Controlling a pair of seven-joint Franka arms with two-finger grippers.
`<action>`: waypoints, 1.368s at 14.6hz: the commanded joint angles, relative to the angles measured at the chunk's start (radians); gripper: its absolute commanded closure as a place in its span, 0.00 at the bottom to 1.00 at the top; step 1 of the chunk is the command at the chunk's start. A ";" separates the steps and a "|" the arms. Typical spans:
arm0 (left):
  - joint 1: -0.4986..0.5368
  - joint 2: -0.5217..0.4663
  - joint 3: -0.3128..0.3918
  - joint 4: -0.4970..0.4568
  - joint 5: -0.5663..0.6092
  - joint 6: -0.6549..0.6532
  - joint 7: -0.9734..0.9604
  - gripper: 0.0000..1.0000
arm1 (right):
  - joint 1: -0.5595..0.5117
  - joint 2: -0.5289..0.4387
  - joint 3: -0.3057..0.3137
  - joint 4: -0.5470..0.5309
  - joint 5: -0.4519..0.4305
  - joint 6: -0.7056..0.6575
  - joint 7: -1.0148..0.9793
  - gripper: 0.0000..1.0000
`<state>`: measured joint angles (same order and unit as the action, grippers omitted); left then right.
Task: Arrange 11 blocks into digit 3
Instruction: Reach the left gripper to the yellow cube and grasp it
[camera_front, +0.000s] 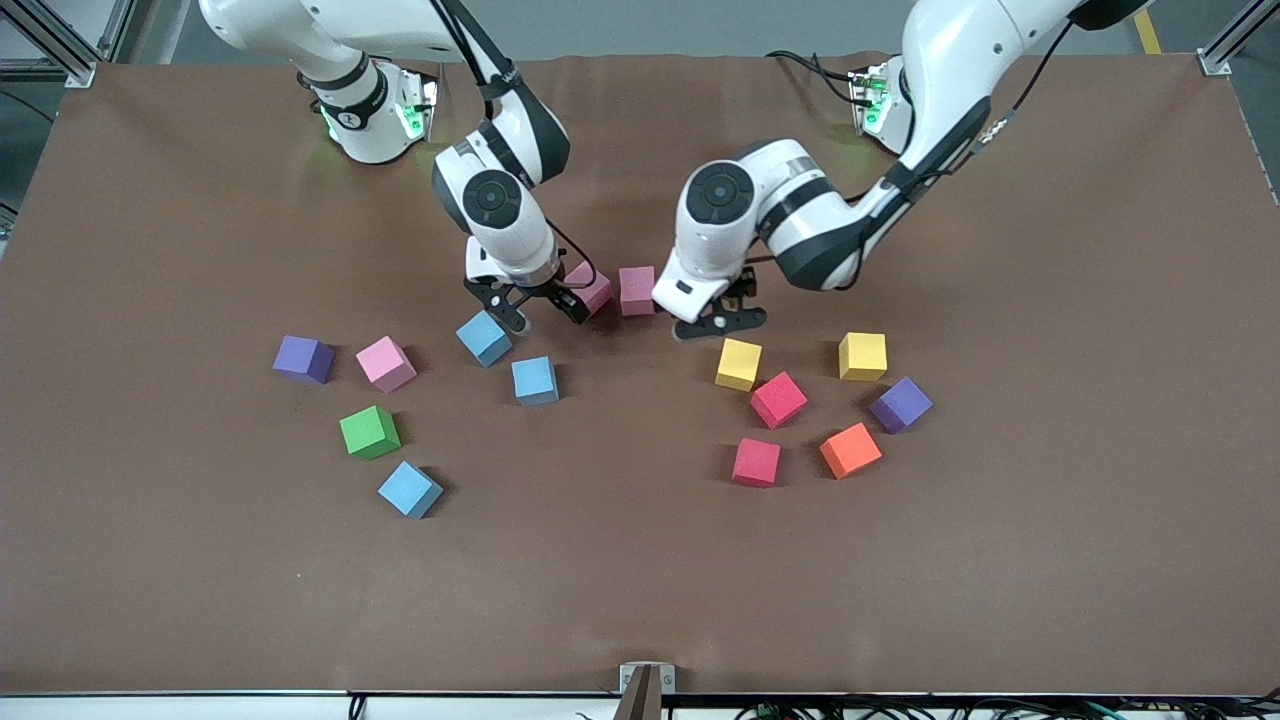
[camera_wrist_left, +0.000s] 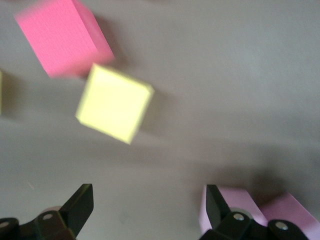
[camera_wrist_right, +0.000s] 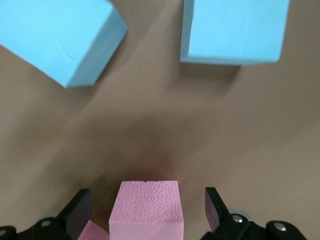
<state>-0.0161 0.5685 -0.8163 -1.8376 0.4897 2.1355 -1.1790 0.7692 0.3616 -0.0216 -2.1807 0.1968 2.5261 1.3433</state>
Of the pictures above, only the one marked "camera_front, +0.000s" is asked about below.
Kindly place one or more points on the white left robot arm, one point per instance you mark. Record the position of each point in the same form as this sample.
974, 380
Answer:
950, 60

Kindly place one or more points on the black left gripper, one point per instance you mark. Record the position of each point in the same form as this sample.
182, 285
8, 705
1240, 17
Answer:
743, 284

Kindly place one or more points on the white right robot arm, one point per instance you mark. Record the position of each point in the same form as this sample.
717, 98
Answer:
525, 245

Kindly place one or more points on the pink foam cube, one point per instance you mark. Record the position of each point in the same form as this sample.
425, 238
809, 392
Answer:
598, 290
385, 362
637, 290

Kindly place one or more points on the orange foam cube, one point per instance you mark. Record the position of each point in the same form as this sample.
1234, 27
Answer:
850, 450

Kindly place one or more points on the red foam cube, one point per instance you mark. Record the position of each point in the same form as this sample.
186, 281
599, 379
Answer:
778, 400
756, 462

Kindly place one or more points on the green foam cube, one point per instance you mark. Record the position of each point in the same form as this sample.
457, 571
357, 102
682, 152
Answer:
368, 432

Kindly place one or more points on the yellow foam cube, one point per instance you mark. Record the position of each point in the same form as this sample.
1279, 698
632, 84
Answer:
862, 356
738, 363

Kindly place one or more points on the brown table mat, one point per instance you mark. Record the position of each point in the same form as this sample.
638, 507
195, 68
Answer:
640, 560

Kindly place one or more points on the aluminium frame profile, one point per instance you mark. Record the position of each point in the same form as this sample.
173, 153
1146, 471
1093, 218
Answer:
120, 25
60, 50
1218, 62

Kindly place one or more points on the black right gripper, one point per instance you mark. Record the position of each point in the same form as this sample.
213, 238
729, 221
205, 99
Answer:
553, 291

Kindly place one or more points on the blue foam cube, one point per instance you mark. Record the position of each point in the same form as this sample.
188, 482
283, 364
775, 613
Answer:
535, 380
409, 489
484, 338

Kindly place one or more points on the metal clamp bracket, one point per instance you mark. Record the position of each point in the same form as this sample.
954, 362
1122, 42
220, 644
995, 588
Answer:
645, 690

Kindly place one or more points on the purple foam cube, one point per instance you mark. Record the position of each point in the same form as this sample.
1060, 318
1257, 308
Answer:
900, 404
300, 357

